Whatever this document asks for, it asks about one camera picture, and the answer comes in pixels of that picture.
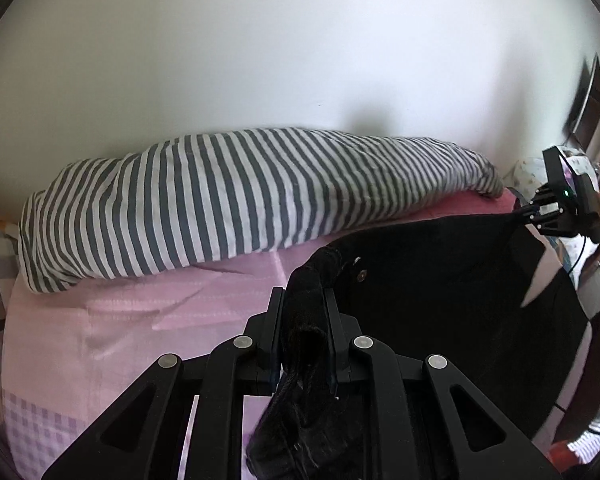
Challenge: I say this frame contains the black pants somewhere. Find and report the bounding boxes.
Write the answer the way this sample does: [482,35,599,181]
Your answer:
[246,214,591,479]

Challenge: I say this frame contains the white patterned pillow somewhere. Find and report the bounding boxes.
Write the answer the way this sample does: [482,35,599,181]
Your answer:
[503,150,600,200]

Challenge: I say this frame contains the grey white striped quilt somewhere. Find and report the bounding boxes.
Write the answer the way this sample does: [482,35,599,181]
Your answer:
[19,127,503,294]

